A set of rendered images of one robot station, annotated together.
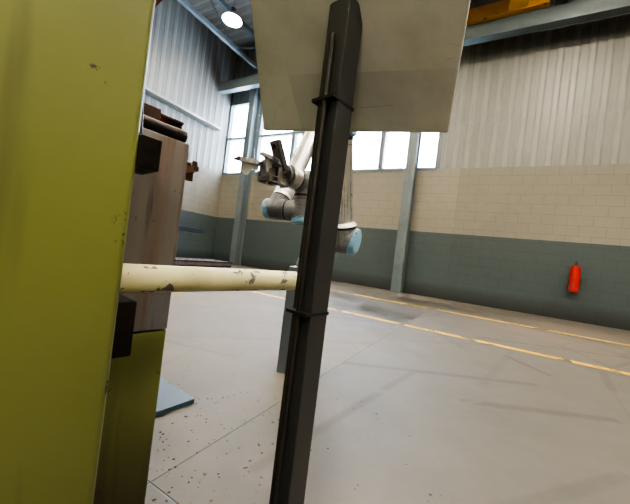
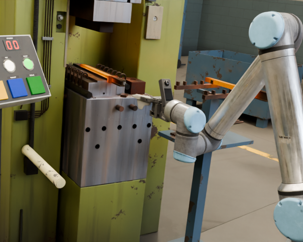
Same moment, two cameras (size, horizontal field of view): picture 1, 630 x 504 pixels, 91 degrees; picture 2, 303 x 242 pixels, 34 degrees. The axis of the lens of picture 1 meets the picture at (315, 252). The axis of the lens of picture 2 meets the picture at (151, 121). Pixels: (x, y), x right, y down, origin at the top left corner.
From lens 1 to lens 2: 2.49 m
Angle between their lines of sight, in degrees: 105
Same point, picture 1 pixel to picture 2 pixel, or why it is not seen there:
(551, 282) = not seen: outside the picture
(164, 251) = (80, 150)
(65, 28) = not seen: hidden behind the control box
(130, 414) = (73, 217)
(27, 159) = (5, 118)
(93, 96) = not seen: hidden behind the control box
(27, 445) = (5, 179)
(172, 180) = (82, 117)
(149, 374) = (76, 204)
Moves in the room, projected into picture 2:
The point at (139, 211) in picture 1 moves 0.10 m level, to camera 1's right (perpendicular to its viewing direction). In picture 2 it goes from (76, 130) to (66, 135)
